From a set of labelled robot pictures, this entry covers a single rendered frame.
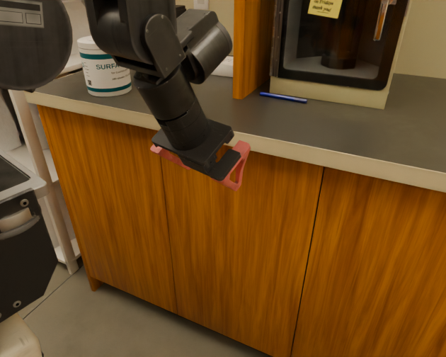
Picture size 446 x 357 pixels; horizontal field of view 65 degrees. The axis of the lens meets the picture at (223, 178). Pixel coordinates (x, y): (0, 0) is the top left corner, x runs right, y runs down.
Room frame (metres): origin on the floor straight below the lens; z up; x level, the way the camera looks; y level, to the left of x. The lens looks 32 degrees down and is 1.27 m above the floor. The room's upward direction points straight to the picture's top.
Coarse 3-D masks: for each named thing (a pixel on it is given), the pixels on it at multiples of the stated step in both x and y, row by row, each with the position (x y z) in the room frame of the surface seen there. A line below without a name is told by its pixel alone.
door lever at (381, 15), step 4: (380, 0) 0.89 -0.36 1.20; (384, 0) 0.84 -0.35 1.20; (388, 0) 0.84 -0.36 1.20; (392, 0) 0.88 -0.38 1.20; (380, 4) 0.85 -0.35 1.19; (384, 4) 0.84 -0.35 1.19; (388, 4) 0.85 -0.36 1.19; (380, 8) 0.85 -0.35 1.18; (384, 8) 0.84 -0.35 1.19; (380, 12) 0.85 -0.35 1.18; (384, 12) 0.84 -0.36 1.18; (380, 16) 0.85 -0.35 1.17; (384, 16) 0.84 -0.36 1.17; (380, 20) 0.85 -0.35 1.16; (384, 20) 0.85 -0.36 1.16; (376, 24) 0.85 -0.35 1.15; (380, 24) 0.84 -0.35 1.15; (376, 28) 0.85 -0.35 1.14; (380, 28) 0.84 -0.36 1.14; (376, 32) 0.85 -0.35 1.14; (380, 32) 0.84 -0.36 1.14; (376, 36) 0.85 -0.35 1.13; (380, 36) 0.84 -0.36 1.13; (376, 40) 0.85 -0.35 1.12
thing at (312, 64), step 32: (288, 0) 0.99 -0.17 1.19; (352, 0) 0.92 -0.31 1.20; (288, 32) 0.99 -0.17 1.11; (320, 32) 0.95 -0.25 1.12; (352, 32) 0.92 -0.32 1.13; (384, 32) 0.89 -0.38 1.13; (288, 64) 0.98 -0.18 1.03; (320, 64) 0.95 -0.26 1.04; (352, 64) 0.91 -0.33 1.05; (384, 64) 0.88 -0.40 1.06
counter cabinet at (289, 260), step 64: (64, 128) 1.03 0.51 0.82; (128, 128) 0.91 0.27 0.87; (64, 192) 1.07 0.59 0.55; (128, 192) 0.93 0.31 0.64; (192, 192) 0.83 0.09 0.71; (256, 192) 0.74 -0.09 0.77; (320, 192) 0.69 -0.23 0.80; (384, 192) 0.62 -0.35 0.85; (128, 256) 0.96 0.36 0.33; (192, 256) 0.83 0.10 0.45; (256, 256) 0.74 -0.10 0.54; (320, 256) 0.66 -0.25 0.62; (384, 256) 0.60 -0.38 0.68; (192, 320) 0.84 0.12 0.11; (256, 320) 0.73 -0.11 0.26; (320, 320) 0.65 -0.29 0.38; (384, 320) 0.58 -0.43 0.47
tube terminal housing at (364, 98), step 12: (408, 12) 0.88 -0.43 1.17; (396, 48) 0.88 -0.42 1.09; (276, 84) 1.01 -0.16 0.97; (288, 84) 0.99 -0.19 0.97; (300, 84) 0.98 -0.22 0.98; (312, 84) 0.96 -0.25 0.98; (324, 84) 0.95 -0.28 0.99; (300, 96) 0.98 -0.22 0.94; (312, 96) 0.96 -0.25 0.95; (324, 96) 0.95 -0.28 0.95; (336, 96) 0.93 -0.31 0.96; (348, 96) 0.92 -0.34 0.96; (360, 96) 0.91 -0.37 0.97; (372, 96) 0.89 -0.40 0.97; (384, 96) 0.88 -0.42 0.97
